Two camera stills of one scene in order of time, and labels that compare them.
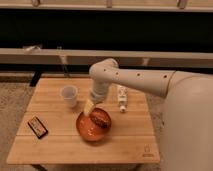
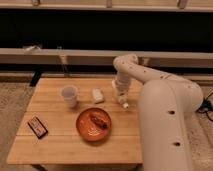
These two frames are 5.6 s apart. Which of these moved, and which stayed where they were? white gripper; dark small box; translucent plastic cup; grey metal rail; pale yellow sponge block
Moved: white gripper; pale yellow sponge block
Stayed: dark small box; translucent plastic cup; grey metal rail
